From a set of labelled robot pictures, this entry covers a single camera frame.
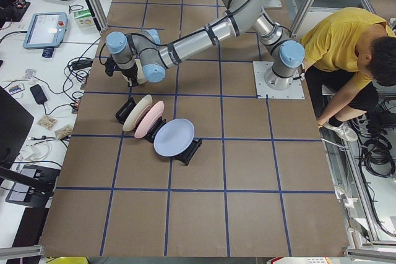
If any person in yellow shirt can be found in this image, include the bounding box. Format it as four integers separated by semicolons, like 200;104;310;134
300;7;395;142

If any black dish rack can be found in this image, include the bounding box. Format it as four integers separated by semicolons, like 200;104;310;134
115;95;202;166

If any cream ceramic bowl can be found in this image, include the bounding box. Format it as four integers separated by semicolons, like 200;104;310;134
134;59;147;85

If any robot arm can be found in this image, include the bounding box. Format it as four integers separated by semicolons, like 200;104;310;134
104;0;304;90

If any pink plate in rack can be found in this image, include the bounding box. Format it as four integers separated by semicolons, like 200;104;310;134
134;101;165;138

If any black smartphone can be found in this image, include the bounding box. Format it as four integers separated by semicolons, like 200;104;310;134
30;84;48;104

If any light blue plate in rack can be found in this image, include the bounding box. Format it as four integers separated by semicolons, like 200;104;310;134
153;119;195;157

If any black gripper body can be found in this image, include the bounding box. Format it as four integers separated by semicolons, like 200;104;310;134
121;63;139;87

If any near blue teach pendant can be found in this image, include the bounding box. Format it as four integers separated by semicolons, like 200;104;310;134
23;12;68;49

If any green and white box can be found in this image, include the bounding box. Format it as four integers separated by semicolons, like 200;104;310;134
73;9;95;28

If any cream plate in rack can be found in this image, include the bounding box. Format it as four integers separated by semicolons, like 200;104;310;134
123;95;152;132

